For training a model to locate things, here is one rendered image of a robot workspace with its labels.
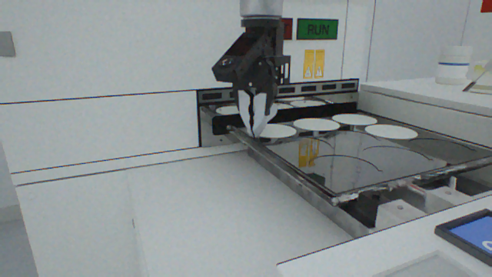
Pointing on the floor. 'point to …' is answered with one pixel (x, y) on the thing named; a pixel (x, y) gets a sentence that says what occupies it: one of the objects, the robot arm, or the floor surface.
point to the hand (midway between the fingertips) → (253, 131)
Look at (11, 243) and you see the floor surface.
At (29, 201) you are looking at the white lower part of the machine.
